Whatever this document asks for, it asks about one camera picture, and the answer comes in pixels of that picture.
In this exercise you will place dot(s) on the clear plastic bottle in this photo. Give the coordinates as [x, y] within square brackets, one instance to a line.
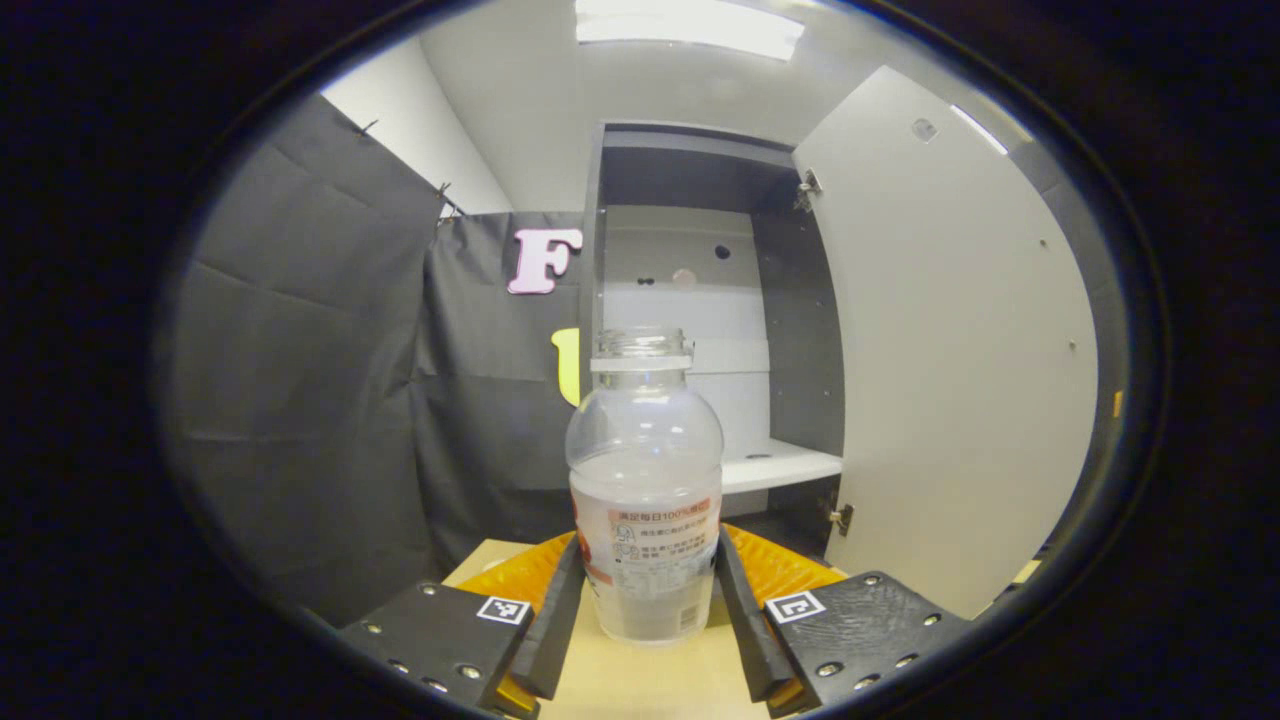
[645, 450]

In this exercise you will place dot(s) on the dark grey cabinet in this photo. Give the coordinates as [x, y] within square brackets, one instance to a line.
[795, 330]

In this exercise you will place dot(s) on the white cabinet shelf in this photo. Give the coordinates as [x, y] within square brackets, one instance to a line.
[775, 465]

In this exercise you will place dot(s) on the ceiling light panel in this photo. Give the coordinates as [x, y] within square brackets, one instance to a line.
[980, 130]
[690, 28]

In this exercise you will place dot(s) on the metal cabinet hinge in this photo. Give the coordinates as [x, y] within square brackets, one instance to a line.
[808, 190]
[840, 518]

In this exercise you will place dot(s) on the black backdrop cloth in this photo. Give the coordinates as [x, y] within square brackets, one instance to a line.
[300, 350]

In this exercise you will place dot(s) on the white cabinet door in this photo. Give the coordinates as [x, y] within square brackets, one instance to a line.
[950, 350]

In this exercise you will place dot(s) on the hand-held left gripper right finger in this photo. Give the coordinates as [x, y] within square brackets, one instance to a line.
[745, 630]

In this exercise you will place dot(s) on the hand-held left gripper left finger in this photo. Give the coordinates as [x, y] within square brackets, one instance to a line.
[560, 630]

